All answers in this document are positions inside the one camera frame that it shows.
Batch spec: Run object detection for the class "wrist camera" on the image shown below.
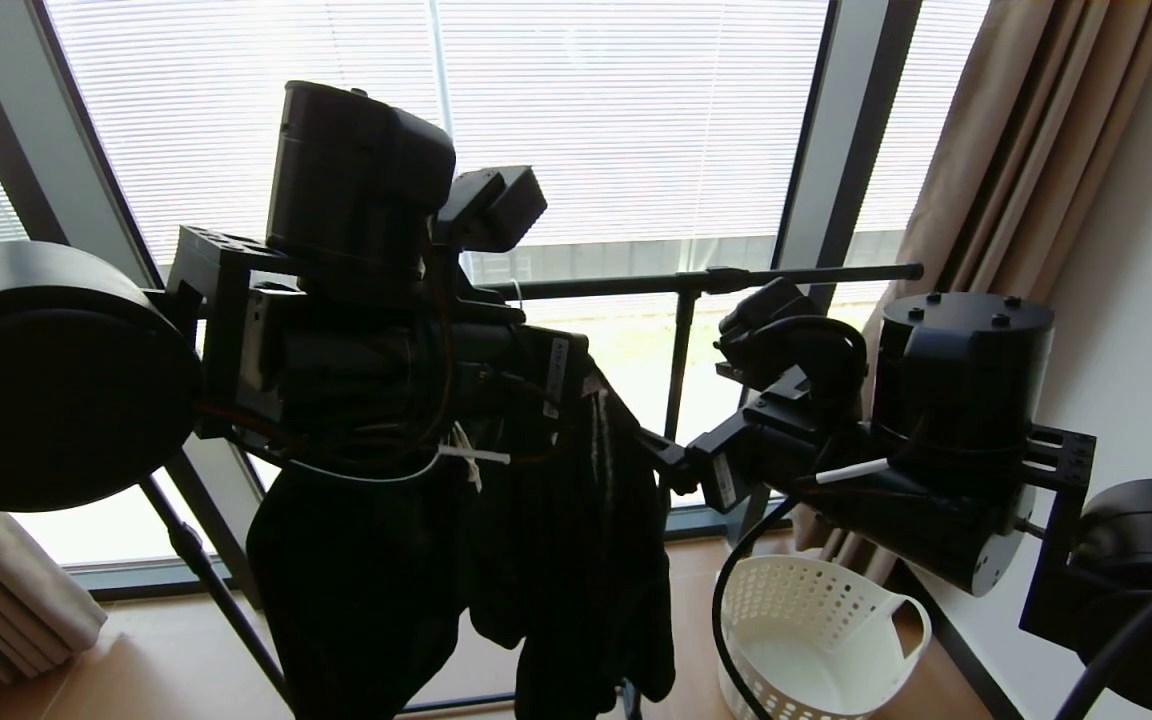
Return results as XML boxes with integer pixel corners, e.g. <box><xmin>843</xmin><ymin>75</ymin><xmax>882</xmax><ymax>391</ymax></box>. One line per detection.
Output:
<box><xmin>714</xmin><ymin>278</ymin><xmax>869</xmax><ymax>403</ymax></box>
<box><xmin>431</xmin><ymin>165</ymin><xmax>549</xmax><ymax>254</ymax></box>

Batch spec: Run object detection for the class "black cable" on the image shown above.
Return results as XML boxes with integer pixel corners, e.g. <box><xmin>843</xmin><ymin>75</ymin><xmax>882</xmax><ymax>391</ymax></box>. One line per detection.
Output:
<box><xmin>1054</xmin><ymin>558</ymin><xmax>1152</xmax><ymax>720</ymax></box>
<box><xmin>281</xmin><ymin>420</ymin><xmax>514</xmax><ymax>493</ymax></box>
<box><xmin>711</xmin><ymin>495</ymin><xmax>809</xmax><ymax>720</ymax></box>

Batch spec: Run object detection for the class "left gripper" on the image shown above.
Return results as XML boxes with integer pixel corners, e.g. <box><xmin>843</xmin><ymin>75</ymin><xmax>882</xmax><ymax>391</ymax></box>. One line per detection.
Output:
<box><xmin>451</xmin><ymin>295</ymin><xmax>594</xmax><ymax>443</ymax></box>

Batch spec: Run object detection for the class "brown curtain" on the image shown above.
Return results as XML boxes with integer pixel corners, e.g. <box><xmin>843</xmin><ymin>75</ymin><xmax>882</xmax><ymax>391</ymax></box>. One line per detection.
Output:
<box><xmin>0</xmin><ymin>505</ymin><xmax>109</xmax><ymax>686</ymax></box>
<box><xmin>796</xmin><ymin>0</ymin><xmax>1152</xmax><ymax>581</ymax></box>

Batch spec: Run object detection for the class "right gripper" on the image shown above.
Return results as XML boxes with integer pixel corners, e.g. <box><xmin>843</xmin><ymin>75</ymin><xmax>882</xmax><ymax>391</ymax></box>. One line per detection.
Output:
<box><xmin>639</xmin><ymin>395</ymin><xmax>837</xmax><ymax>513</ymax></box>

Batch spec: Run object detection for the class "black garment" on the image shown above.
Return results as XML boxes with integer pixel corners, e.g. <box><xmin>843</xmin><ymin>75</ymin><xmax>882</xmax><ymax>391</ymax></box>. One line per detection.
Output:
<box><xmin>464</xmin><ymin>370</ymin><xmax>679</xmax><ymax>720</ymax></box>
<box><xmin>246</xmin><ymin>455</ymin><xmax>477</xmax><ymax>720</ymax></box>

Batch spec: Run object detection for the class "black clothes rack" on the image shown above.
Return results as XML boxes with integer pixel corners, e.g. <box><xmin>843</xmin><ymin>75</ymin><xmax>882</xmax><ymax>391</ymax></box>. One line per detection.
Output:
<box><xmin>136</xmin><ymin>263</ymin><xmax>924</xmax><ymax>716</ymax></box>

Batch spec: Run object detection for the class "white laundry basket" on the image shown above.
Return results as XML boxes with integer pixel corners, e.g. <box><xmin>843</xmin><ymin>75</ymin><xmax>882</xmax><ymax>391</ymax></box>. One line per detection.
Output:
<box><xmin>716</xmin><ymin>555</ymin><xmax>932</xmax><ymax>720</ymax></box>

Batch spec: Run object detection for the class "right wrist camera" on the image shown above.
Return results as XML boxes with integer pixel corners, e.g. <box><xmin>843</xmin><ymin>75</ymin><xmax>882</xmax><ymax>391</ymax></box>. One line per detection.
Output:
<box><xmin>714</xmin><ymin>278</ymin><xmax>869</xmax><ymax>403</ymax></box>

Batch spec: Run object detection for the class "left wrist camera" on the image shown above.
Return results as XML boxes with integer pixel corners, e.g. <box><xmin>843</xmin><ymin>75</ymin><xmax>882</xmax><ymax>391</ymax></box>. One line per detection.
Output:
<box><xmin>431</xmin><ymin>165</ymin><xmax>549</xmax><ymax>254</ymax></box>

